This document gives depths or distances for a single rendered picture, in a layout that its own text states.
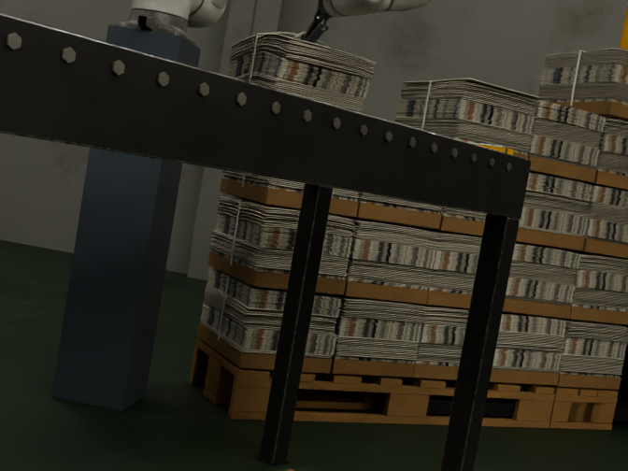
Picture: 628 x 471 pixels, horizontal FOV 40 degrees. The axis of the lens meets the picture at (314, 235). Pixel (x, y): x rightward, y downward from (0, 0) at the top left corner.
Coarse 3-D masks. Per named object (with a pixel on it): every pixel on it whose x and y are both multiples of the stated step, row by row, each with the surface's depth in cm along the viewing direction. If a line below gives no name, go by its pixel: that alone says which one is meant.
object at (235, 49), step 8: (248, 40) 256; (232, 48) 266; (240, 48) 260; (248, 48) 255; (232, 56) 265; (240, 56) 260; (248, 56) 255; (232, 64) 265; (240, 64) 259; (248, 64) 254; (232, 72) 264; (240, 72) 257; (248, 72) 253
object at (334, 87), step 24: (264, 48) 245; (288, 48) 232; (312, 48) 236; (264, 72) 243; (288, 72) 235; (312, 72) 238; (336, 72) 242; (360, 72) 244; (312, 96) 241; (336, 96) 244; (360, 96) 247
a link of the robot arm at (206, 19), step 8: (208, 0) 247; (216, 0) 249; (224, 0) 254; (200, 8) 245; (208, 8) 249; (216, 8) 253; (224, 8) 260; (192, 16) 246; (200, 16) 248; (208, 16) 252; (216, 16) 256; (192, 24) 252; (200, 24) 254; (208, 24) 258
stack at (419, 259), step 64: (576, 192) 286; (256, 256) 239; (384, 256) 255; (448, 256) 266; (576, 256) 288; (256, 320) 241; (320, 320) 249; (384, 320) 259; (448, 320) 269; (512, 320) 280; (256, 384) 242; (320, 384) 251; (384, 384) 261; (448, 384) 288; (512, 384) 285
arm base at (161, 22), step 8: (136, 16) 229; (144, 16) 224; (152, 16) 228; (160, 16) 228; (168, 16) 229; (120, 24) 228; (128, 24) 228; (136, 24) 228; (144, 24) 227; (152, 24) 227; (160, 24) 228; (168, 24) 229; (176, 24) 230; (184, 24) 233; (160, 32) 227; (168, 32) 226; (176, 32) 226; (184, 32) 234; (192, 40) 240
